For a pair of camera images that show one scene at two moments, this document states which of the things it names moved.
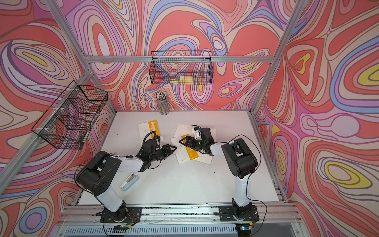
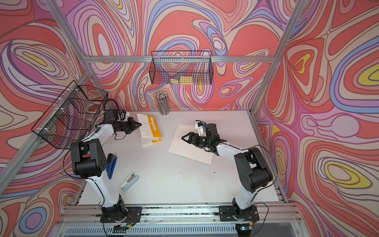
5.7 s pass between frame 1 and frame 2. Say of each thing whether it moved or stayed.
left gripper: moved
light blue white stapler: stayed
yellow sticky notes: stayed
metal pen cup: stayed
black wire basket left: stayed
